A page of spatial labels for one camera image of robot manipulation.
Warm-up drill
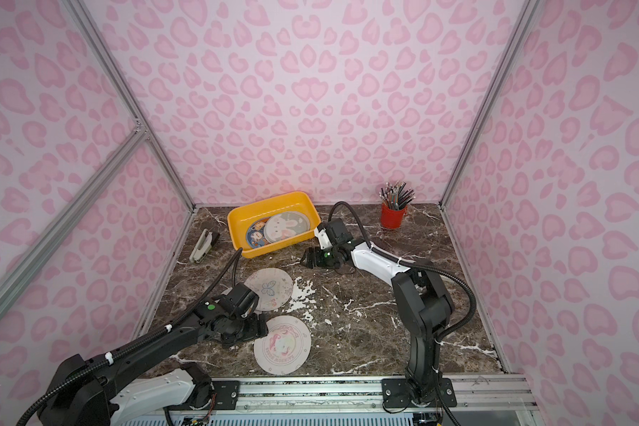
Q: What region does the grey-green bunny coaster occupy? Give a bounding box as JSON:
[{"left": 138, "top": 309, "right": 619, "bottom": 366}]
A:
[{"left": 263, "top": 211, "right": 310, "bottom": 243}]

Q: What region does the butterfly doodle coaster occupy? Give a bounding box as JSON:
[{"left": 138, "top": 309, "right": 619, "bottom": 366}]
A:
[{"left": 244, "top": 268, "right": 294, "bottom": 312}]

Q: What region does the blue cartoon coaster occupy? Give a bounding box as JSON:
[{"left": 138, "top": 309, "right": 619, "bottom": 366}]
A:
[{"left": 246, "top": 218, "right": 270, "bottom": 250}]

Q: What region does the pink striped unicorn coaster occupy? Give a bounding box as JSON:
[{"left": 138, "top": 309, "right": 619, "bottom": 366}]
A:
[{"left": 254, "top": 315, "right": 312, "bottom": 376}]

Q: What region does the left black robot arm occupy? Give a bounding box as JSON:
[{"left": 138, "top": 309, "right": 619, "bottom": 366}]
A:
[{"left": 17, "top": 248, "right": 267, "bottom": 425}]

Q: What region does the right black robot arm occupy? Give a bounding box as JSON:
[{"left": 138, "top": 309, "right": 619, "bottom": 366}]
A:
[{"left": 301, "top": 202, "right": 477, "bottom": 414}]

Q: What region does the yellow plastic storage box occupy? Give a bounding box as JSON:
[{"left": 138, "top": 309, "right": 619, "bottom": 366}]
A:
[{"left": 227, "top": 192, "right": 321, "bottom": 258}]

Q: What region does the red pen holder cup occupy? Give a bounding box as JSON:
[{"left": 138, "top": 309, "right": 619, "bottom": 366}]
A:
[{"left": 380, "top": 203, "right": 408, "bottom": 230}]

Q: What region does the bundle of pens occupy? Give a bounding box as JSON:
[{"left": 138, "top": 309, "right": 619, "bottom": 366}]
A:
[{"left": 379, "top": 181, "right": 415, "bottom": 211}]

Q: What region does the grey stapler tool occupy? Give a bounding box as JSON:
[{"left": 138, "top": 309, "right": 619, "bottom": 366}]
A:
[{"left": 189, "top": 230, "right": 220, "bottom": 264}]

